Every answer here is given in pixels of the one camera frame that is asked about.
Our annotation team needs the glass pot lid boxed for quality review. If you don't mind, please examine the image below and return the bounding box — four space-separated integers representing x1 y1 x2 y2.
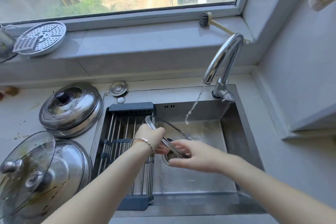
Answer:
0 131 56 219

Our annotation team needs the person's left hand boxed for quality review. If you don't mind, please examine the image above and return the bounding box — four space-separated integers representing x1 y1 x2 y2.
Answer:
134 124 170 155

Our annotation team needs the clear glass bowl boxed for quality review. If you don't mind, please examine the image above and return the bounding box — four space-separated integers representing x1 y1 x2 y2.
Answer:
145 115 202 159

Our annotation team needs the window frame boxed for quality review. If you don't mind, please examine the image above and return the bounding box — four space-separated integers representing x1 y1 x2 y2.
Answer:
0 0 323 33

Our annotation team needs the person's left forearm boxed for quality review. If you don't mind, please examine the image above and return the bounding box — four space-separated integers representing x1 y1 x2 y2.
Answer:
39 139 155 224

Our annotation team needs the person's right hand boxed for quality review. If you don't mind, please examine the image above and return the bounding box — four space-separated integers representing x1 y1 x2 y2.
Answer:
168 139 228 174

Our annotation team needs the wooden handled dish brush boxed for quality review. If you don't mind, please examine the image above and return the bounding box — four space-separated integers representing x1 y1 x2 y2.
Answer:
199 12 251 45

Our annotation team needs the steel sink drain stopper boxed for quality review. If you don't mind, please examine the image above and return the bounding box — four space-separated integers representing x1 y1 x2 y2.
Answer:
109 81 128 97

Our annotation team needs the beaded bracelet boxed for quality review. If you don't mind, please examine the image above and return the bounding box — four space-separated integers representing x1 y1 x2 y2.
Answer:
130 138 155 156

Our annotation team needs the flat steel pot lid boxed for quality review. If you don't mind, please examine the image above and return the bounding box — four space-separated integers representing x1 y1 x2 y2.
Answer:
16 139 92 220

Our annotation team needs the person's right forearm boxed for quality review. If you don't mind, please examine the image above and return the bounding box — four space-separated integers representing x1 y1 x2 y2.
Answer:
220 160 336 224

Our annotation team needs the domed steel pot lid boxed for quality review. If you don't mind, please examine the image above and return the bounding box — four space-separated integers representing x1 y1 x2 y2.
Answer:
39 82 103 139

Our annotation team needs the black roll-up drying rack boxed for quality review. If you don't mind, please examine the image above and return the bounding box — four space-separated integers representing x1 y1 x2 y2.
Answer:
91 102 156 211

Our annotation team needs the sink drain strainer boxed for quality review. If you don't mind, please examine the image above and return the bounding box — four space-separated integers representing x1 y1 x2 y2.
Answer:
162 150 192 166

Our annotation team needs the stainless steel sink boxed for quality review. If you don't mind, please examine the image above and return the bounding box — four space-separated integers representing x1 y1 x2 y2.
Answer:
89 85 268 219

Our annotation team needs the chrome faucet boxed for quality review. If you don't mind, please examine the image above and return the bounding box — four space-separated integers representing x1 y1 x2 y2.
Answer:
202 33 236 105

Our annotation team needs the perforated steel steamer plate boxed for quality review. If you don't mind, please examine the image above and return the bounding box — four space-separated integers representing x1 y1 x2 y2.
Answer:
13 21 67 57

